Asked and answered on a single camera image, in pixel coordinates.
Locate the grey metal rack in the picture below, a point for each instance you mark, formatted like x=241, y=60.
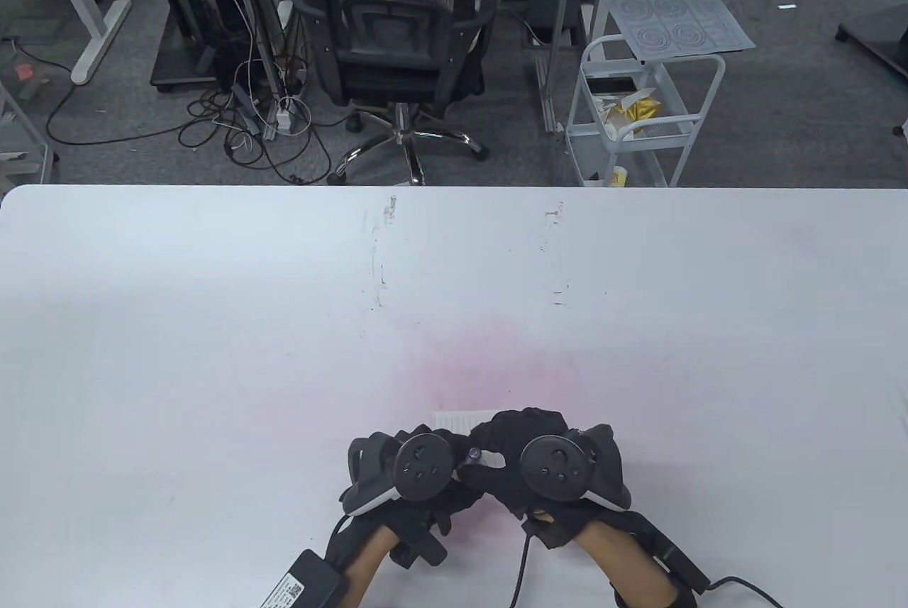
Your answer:
x=48, y=157

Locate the black floor platform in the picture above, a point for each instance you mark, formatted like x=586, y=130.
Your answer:
x=879, y=37

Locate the small red object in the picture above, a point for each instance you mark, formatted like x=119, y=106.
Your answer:
x=25, y=71

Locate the black box on floor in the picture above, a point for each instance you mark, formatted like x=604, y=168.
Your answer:
x=546, y=5

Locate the black desk with white leg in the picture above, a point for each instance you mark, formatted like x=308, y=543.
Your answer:
x=99, y=40

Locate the yellow packet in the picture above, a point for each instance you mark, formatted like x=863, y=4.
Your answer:
x=642, y=110

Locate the black wrist pack with label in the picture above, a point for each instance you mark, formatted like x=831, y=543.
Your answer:
x=301, y=583

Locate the lined paper with black text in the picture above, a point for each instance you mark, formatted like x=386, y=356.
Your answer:
x=457, y=420

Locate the person's left forearm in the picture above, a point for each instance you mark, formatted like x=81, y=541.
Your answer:
x=369, y=569

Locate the person's left hand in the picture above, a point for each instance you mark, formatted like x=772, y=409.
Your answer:
x=464, y=491

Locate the white rolling cart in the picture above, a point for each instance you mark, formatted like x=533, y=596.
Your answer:
x=589, y=161

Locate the person's right forearm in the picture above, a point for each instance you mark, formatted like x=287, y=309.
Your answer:
x=631, y=562

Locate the black mesh office chair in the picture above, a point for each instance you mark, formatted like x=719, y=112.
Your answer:
x=397, y=62

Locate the white power strip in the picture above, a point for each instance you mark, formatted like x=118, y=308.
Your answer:
x=284, y=117

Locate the person's right hand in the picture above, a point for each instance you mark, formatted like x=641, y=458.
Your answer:
x=507, y=434

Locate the grey sheet with circle patterns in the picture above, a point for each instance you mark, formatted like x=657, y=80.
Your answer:
x=674, y=5

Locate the black rolling base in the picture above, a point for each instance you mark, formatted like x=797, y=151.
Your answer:
x=181, y=62

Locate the black and white controller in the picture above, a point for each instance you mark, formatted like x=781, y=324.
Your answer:
x=557, y=466
x=418, y=466

